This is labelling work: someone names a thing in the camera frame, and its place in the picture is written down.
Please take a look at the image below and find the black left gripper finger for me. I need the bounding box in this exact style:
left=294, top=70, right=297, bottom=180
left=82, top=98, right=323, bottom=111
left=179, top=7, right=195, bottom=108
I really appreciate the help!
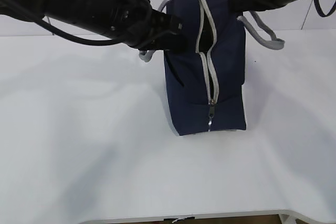
left=139, top=34, right=187, bottom=52
left=151, top=9, right=182, bottom=34

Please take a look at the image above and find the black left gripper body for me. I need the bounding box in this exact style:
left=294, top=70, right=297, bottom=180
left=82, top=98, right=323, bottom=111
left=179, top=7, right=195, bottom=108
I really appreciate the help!
left=44, top=0, right=158, bottom=49

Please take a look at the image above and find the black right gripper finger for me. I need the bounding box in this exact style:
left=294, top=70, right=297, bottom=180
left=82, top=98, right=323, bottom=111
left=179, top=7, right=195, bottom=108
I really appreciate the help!
left=228, top=0, right=252, bottom=13

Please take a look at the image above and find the navy blue lunch bag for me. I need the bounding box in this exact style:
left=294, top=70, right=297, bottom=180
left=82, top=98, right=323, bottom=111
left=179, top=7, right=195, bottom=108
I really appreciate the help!
left=138, top=0, right=286, bottom=137

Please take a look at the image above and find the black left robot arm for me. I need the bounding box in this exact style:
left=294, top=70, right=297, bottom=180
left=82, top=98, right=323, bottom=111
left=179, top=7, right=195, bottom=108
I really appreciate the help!
left=1, top=0, right=187, bottom=52

